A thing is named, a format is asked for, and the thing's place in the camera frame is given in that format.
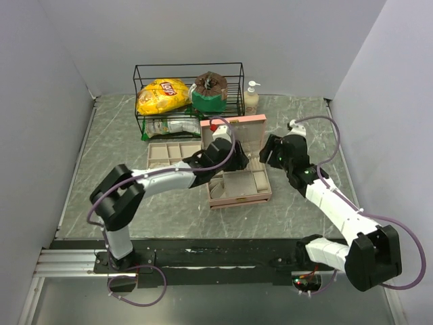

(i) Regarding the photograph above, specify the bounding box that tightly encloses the pink jewelry box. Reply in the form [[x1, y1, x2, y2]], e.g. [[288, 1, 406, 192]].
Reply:
[[206, 114, 272, 209]]

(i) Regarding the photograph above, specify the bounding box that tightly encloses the pink jewelry tray insert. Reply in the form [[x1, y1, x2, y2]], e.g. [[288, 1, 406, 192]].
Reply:
[[147, 142, 202, 169]]

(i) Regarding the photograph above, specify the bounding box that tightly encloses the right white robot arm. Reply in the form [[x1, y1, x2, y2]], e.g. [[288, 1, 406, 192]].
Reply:
[[259, 134, 402, 292]]

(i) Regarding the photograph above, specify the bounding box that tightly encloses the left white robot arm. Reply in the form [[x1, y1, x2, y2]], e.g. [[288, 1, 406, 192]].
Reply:
[[87, 137, 249, 272]]

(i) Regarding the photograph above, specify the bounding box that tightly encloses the brown green wrapped package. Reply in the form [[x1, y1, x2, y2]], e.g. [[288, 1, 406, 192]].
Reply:
[[188, 71, 228, 113]]

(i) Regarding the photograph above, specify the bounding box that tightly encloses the cream pump lotion bottle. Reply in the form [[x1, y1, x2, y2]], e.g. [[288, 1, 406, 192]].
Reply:
[[244, 81, 260, 116]]

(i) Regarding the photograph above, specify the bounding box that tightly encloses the white green snack bag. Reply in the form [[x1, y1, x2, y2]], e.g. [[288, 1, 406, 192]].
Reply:
[[141, 118, 201, 141]]

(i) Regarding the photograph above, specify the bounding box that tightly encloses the yellow Lays chips bag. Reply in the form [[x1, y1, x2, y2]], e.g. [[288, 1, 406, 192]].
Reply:
[[136, 79, 191, 116]]

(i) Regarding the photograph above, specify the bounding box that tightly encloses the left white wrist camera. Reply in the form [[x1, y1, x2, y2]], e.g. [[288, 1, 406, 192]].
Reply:
[[210, 124, 233, 144]]

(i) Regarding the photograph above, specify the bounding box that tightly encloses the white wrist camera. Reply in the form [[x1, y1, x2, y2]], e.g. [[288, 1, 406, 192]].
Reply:
[[210, 124, 233, 144], [288, 119, 306, 137]]

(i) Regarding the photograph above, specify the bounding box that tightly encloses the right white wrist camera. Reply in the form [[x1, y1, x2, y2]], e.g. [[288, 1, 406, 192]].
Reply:
[[288, 119, 306, 137]]

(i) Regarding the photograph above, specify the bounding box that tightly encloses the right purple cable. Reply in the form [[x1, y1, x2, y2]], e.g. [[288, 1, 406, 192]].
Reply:
[[290, 115, 426, 290]]

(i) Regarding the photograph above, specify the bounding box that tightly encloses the black wire shelf rack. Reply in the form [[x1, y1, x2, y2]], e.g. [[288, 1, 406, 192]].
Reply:
[[133, 62, 246, 141]]

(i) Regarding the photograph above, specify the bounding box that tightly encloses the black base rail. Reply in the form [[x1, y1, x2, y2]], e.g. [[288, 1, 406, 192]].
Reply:
[[94, 237, 325, 288]]

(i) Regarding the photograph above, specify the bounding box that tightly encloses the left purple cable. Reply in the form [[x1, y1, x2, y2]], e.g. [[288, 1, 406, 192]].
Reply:
[[86, 116, 237, 228]]

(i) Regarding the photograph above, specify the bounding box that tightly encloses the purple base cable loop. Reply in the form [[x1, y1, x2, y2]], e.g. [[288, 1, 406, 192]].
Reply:
[[107, 263, 168, 308]]

